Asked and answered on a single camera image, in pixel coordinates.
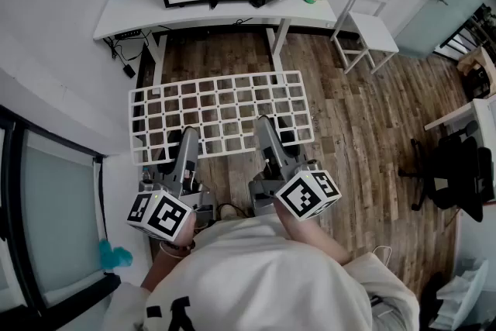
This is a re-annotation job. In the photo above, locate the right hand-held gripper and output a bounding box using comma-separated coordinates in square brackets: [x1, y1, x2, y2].
[249, 115, 342, 222]

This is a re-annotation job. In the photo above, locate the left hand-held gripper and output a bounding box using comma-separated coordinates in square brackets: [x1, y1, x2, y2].
[126, 126, 216, 243]

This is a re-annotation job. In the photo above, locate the white wire fridge shelf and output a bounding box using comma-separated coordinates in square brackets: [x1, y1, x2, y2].
[128, 70, 315, 167]

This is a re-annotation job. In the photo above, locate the person's right forearm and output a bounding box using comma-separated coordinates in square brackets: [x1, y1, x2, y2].
[274, 201, 352, 267]

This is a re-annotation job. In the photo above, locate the person's left forearm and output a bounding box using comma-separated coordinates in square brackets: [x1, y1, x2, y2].
[139, 211, 198, 291]

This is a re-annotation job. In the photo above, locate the person's left shoe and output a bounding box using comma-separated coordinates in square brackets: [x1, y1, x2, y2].
[215, 203, 243, 221]

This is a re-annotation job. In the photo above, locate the teal cloth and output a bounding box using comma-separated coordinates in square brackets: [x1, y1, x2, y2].
[98, 239, 134, 271]

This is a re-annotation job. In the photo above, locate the person's white sweatshirt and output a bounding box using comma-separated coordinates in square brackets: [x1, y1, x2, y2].
[101, 213, 422, 331]

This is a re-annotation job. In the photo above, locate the white chair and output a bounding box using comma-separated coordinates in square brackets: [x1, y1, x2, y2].
[329, 0, 400, 74]

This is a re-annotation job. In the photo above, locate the black office chair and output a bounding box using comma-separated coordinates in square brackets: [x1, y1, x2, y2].
[398, 120, 496, 224]

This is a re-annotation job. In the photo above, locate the frosted glass door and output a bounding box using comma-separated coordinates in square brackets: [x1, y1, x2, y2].
[394, 0, 496, 60]

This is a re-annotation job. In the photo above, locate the brown cardboard box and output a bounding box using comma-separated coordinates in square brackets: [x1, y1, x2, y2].
[456, 46, 496, 98]

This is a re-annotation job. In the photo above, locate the white plastic bag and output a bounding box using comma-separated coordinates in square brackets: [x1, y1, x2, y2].
[429, 259, 490, 330]

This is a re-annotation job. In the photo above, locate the dark beaded bracelet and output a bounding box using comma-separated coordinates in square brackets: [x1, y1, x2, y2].
[158, 239, 196, 252]

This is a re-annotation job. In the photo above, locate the thin pale bangle bracelet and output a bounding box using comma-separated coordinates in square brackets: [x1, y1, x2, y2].
[158, 242, 191, 260]

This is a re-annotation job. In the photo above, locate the black power cable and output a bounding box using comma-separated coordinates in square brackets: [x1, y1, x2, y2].
[103, 26, 164, 69]

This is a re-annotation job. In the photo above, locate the white cable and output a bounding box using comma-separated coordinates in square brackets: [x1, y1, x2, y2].
[371, 245, 393, 267]

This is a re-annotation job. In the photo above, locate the black window frame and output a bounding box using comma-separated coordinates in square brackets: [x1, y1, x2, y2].
[0, 104, 122, 325]

